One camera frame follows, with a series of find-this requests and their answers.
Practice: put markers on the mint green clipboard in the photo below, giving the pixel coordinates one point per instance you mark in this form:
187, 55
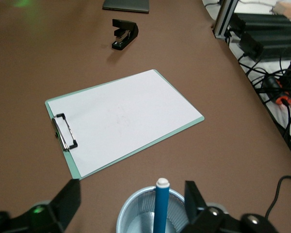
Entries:
75, 167

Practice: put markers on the black finned power boxes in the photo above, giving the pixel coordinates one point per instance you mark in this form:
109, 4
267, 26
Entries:
264, 34

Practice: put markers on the aluminium extrusion post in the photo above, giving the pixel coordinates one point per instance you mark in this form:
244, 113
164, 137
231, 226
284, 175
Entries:
224, 19

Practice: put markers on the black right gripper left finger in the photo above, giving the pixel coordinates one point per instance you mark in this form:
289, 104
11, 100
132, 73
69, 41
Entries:
55, 208

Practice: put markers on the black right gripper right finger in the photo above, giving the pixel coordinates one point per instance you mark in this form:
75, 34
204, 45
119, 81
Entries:
208, 216

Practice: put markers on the light blue mesh cup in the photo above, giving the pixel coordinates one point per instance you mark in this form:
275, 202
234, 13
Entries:
135, 208

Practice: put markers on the black and orange power strip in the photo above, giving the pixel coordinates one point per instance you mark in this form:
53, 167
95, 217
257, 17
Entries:
279, 94

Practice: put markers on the grey laptop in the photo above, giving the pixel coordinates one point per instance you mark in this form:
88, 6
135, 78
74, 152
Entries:
126, 6

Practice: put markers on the blue marker with white cap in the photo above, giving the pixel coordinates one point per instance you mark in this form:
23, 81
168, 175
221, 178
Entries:
161, 208

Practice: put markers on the black stapler with red end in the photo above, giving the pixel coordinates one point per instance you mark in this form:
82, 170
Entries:
124, 34

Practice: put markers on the white paper sheet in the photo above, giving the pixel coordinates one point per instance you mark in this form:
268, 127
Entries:
126, 116

